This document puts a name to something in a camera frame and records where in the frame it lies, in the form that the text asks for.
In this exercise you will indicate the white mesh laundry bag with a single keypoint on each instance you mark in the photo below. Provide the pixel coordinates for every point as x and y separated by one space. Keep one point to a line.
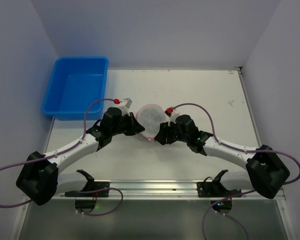
150 117

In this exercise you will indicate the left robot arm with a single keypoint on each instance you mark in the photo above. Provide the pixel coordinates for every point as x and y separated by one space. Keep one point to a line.
42 176

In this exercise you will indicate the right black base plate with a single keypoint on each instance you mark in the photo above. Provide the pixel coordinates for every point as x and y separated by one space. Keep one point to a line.
214 190

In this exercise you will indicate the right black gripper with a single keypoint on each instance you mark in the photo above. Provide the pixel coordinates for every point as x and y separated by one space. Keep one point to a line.
167 132

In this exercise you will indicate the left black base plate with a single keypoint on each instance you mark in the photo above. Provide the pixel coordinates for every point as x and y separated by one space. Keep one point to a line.
96 189

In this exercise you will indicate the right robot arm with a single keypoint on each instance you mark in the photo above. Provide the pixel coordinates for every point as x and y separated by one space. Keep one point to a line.
262 169

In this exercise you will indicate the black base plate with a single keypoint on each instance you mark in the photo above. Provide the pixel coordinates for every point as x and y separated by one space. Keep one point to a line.
96 189
214 190

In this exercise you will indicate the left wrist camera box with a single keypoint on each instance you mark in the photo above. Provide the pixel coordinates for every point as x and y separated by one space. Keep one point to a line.
124 106

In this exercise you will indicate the aluminium mounting rail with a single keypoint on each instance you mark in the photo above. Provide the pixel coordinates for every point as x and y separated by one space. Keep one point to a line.
152 190

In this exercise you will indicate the blue plastic bin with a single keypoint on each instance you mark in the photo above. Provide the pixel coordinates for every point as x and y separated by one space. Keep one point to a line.
75 83

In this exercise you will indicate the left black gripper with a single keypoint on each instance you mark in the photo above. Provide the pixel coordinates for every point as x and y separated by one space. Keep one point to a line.
131 124

